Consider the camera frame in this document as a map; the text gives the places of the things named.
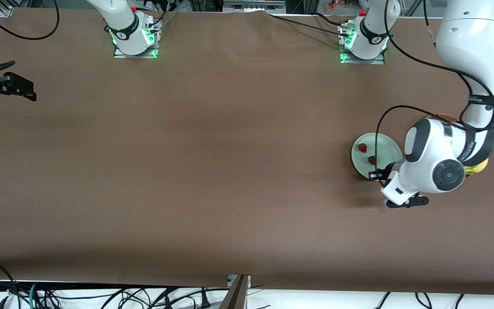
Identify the red strawberry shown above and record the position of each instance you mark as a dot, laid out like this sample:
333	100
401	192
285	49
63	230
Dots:
362	148
372	161

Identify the brown table cover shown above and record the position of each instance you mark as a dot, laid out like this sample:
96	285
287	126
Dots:
247	128

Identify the aluminium frame corner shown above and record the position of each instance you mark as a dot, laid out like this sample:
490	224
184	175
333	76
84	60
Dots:
6	10

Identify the yellow banana bunch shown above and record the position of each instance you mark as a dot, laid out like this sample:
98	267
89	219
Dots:
476	168

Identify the brown wooden post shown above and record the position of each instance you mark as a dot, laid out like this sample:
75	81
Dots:
236	298

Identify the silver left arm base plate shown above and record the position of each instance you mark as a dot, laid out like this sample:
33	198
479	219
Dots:
362	60

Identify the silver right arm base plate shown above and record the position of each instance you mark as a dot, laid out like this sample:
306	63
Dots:
135	55

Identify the brown wicker basket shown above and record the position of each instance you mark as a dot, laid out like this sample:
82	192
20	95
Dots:
443	116

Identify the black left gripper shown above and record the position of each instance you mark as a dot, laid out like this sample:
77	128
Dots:
387	172

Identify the small silver metal bracket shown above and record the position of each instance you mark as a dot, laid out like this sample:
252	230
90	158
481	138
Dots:
232	280

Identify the light green round plate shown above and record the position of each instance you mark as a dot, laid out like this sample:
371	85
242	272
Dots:
384	148

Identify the grey metal frame rail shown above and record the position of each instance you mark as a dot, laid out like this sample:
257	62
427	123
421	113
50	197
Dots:
253	5

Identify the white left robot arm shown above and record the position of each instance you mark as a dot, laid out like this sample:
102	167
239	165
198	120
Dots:
465	38

